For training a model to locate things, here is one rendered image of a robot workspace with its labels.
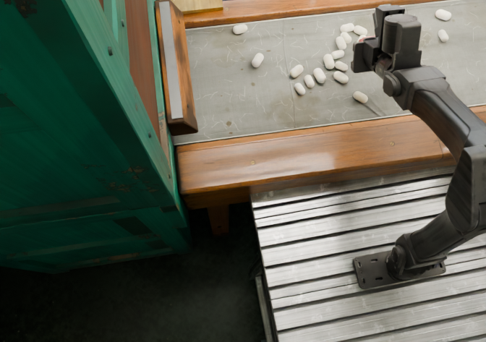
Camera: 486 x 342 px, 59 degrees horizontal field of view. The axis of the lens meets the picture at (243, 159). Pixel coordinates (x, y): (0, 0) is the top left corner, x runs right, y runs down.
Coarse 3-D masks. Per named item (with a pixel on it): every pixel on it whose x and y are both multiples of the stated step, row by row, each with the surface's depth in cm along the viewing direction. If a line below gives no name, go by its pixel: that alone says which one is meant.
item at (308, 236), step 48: (288, 192) 100; (336, 192) 101; (384, 192) 101; (432, 192) 101; (288, 240) 97; (336, 240) 97; (384, 240) 98; (480, 240) 98; (288, 288) 93; (336, 288) 94; (384, 288) 96; (432, 288) 94; (480, 288) 95; (288, 336) 90; (336, 336) 91; (384, 336) 91; (432, 336) 91; (480, 336) 93
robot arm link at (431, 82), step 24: (408, 72) 74; (432, 72) 73; (408, 96) 73; (432, 96) 68; (456, 96) 68; (432, 120) 68; (456, 120) 63; (480, 120) 63; (456, 144) 62; (480, 144) 58; (456, 168) 60; (480, 168) 56; (456, 192) 61; (480, 192) 57; (456, 216) 62
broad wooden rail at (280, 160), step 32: (320, 128) 97; (352, 128) 96; (384, 128) 96; (416, 128) 96; (192, 160) 92; (224, 160) 92; (256, 160) 93; (288, 160) 93; (320, 160) 93; (352, 160) 93; (384, 160) 94; (416, 160) 94; (448, 160) 98; (192, 192) 90; (224, 192) 95; (256, 192) 100
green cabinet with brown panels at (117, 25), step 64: (0, 0) 25; (64, 0) 26; (128, 0) 64; (0, 64) 31; (64, 64) 32; (128, 64) 48; (0, 128) 41; (64, 128) 43; (128, 128) 45; (0, 192) 64; (64, 192) 69; (128, 192) 69
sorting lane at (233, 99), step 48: (480, 0) 111; (192, 48) 104; (240, 48) 104; (288, 48) 104; (336, 48) 105; (432, 48) 106; (480, 48) 106; (240, 96) 100; (288, 96) 100; (336, 96) 101; (384, 96) 101; (480, 96) 102
